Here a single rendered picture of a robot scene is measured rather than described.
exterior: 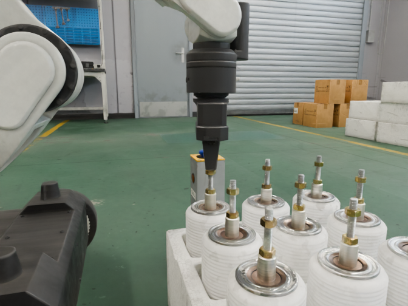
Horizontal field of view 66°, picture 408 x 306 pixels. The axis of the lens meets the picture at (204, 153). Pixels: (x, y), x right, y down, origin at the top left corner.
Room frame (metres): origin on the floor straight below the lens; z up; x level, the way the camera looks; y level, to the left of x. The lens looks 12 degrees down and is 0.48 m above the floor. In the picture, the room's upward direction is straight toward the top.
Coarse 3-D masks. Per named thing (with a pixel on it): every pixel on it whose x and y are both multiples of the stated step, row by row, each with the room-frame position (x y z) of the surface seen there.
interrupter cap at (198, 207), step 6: (192, 204) 0.58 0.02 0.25; (198, 204) 0.58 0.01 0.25; (204, 204) 0.58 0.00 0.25; (216, 204) 0.58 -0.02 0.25; (222, 204) 0.58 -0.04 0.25; (228, 204) 0.58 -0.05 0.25; (192, 210) 0.55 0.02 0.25; (198, 210) 0.55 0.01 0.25; (204, 210) 0.55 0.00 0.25; (210, 210) 0.56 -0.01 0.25; (216, 210) 0.55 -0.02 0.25; (222, 210) 0.55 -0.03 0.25
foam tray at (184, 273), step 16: (176, 240) 0.57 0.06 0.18; (176, 256) 0.52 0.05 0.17; (176, 272) 0.51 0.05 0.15; (192, 272) 0.46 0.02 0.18; (176, 288) 0.51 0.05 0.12; (192, 288) 0.42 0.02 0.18; (176, 304) 0.51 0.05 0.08; (192, 304) 0.39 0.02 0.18; (208, 304) 0.39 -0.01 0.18; (224, 304) 0.39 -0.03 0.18
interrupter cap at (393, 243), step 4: (400, 236) 0.44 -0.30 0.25; (404, 236) 0.44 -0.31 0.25; (388, 240) 0.43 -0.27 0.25; (392, 240) 0.43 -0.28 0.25; (396, 240) 0.43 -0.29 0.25; (400, 240) 0.43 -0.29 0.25; (404, 240) 0.43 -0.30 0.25; (388, 244) 0.42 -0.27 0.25; (392, 244) 0.42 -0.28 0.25; (396, 244) 0.42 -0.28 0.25; (400, 244) 0.42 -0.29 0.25; (404, 244) 0.42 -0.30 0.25; (392, 248) 0.40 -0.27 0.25; (396, 248) 0.41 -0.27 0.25; (400, 248) 0.41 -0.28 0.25; (404, 248) 0.41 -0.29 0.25; (392, 252) 0.40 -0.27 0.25; (396, 252) 0.40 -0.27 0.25; (400, 252) 0.40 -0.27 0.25; (404, 252) 0.40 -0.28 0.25; (400, 256) 0.39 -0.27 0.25; (404, 256) 0.38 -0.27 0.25
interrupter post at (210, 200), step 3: (207, 195) 0.56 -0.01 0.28; (210, 195) 0.56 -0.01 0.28; (213, 195) 0.56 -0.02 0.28; (207, 198) 0.56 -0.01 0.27; (210, 198) 0.56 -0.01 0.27; (213, 198) 0.56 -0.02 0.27; (207, 201) 0.56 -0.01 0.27; (210, 201) 0.56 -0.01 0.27; (213, 201) 0.56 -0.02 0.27; (207, 204) 0.56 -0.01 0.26; (210, 204) 0.56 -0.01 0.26; (213, 204) 0.56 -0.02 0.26; (207, 207) 0.56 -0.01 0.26; (210, 207) 0.56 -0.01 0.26; (213, 207) 0.56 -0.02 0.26
